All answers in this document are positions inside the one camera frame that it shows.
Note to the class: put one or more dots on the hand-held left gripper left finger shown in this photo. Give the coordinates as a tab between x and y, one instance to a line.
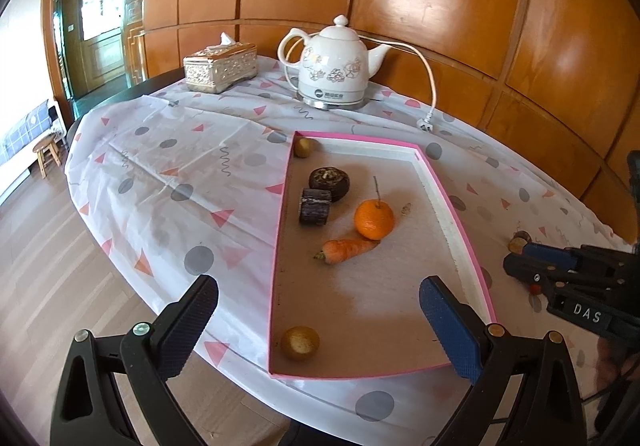
192	321

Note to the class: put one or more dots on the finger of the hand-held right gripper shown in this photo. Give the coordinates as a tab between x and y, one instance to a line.
542	251
522	266

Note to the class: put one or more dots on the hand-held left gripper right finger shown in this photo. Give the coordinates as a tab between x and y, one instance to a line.
450	326

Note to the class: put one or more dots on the brown longan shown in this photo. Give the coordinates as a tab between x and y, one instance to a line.
300	343
517	243
304	148

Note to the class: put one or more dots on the pink cardboard tray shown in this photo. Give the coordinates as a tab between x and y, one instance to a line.
380	306

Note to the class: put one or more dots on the small orange carrot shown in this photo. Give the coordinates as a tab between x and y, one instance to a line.
347	249

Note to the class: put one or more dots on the stemmed mandarin orange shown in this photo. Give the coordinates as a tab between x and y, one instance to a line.
374	221

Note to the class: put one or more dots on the purple sugarcane piece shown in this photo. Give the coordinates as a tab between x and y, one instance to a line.
315	208

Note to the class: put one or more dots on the dark water chestnut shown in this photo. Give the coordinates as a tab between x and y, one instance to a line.
332	183

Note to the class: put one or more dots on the white patterned tablecloth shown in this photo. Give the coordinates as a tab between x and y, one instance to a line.
175	166

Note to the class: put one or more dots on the small wooden stool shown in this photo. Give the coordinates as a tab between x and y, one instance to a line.
45	142

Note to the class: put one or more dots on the ornate cream tissue box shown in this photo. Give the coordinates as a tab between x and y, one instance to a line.
220	69

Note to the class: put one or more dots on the blue plaid sofa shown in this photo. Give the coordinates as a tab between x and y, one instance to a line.
27	124

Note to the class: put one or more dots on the white floral electric kettle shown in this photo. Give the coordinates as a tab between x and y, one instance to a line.
330	66

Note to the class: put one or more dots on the wooden glass door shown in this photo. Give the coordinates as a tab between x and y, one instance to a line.
100	51

